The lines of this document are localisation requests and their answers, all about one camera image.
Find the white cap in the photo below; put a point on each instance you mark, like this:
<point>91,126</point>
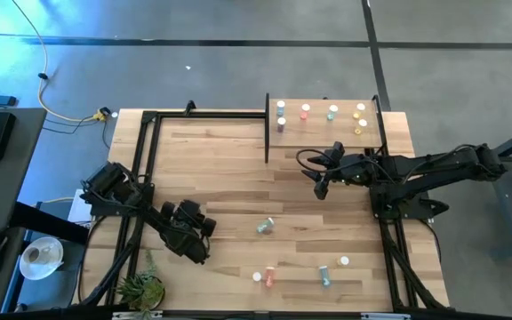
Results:
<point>344,261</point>
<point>257,277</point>

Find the dark grey metal cart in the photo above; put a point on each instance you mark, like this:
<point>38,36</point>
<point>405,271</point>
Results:
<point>501,209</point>

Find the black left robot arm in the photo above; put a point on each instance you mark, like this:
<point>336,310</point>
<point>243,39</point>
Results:
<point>171,240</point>

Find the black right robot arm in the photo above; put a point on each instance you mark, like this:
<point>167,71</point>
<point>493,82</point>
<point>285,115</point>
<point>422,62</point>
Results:
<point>438,162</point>

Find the wooden shelf with black frame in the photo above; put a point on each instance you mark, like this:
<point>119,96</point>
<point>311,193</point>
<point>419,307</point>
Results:
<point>318,138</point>

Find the blue medicine bottle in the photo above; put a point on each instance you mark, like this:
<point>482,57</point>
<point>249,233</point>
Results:
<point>280,109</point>
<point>325,276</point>

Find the silver bracket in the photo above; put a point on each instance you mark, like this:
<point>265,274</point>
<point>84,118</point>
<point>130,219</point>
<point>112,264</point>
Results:
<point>385,316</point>
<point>136,315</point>

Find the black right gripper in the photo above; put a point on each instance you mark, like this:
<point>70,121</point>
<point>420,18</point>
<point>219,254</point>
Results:
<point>345,171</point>

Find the white bowl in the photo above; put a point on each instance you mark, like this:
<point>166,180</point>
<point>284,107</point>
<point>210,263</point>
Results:
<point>47,266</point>

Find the red medicine bottle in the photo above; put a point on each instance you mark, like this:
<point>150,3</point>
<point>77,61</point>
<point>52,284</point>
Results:
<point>305,112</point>
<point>269,277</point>

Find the black desk leg bar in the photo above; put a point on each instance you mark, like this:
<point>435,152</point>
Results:
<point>47,222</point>

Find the white paper sheet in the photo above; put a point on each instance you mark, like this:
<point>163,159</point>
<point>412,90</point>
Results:
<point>76,213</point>

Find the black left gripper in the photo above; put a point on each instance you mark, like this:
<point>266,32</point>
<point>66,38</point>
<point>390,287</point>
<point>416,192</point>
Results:
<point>189,215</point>

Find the potted green plant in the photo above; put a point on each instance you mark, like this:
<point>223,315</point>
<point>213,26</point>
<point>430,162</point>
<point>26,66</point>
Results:
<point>142,291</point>

